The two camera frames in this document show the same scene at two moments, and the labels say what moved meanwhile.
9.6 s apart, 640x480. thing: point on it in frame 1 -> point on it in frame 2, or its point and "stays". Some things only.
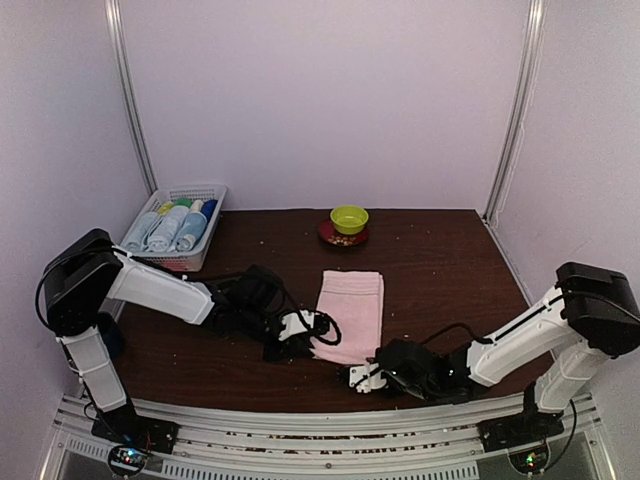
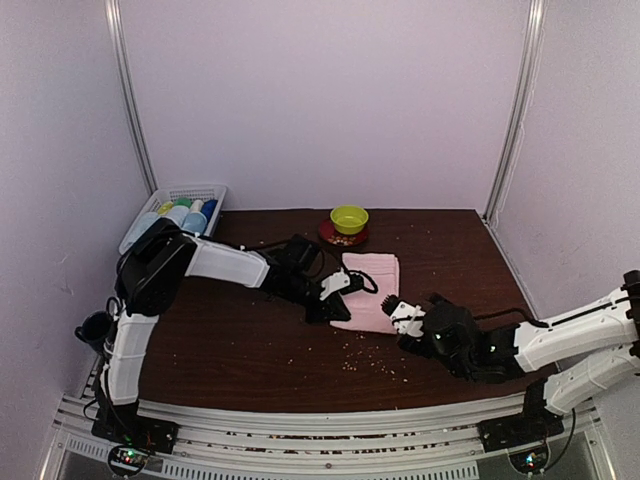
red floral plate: (330, 235) stays
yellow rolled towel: (165, 208) stays
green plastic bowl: (349, 219) stays
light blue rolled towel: (155, 232) stays
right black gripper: (379, 351) -> (408, 347)
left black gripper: (289, 348) -> (333, 305)
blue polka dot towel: (190, 231) stays
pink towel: (354, 300) -> (365, 307)
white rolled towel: (197, 205) stays
